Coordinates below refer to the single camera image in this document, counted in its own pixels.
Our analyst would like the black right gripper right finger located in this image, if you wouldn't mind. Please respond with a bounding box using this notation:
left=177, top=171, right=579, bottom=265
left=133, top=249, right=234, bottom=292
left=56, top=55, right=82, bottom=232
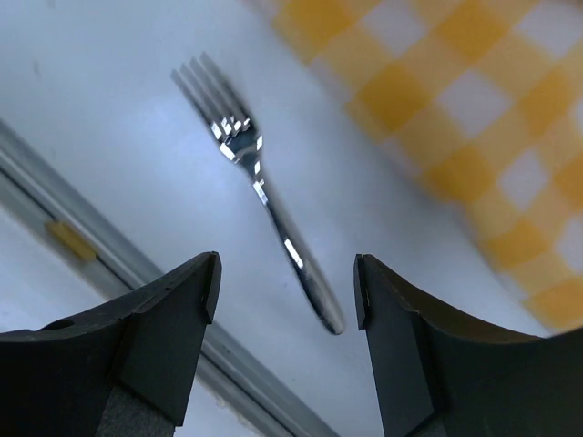
left=353, top=254, right=582, bottom=436

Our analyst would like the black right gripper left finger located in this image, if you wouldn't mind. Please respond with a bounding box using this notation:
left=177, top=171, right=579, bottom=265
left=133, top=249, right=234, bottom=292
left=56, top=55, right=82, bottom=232
left=1, top=252, right=221, bottom=436

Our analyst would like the yellow white checkered cloth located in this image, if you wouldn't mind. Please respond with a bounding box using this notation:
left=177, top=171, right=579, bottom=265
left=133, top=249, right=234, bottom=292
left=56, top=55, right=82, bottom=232
left=265, top=1, right=582, bottom=332

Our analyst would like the silver fork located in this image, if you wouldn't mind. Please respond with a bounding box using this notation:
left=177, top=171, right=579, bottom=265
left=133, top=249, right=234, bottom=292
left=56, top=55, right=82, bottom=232
left=170, top=53, right=346, bottom=335

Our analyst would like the yellow tape piece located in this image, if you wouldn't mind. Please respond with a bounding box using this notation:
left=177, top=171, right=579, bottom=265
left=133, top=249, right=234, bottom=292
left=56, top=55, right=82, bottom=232
left=45, top=220, right=97, bottom=262

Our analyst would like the aluminium front rail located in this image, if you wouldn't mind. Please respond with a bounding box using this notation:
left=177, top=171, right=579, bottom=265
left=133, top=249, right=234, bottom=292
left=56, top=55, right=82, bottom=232
left=1, top=123, right=335, bottom=436

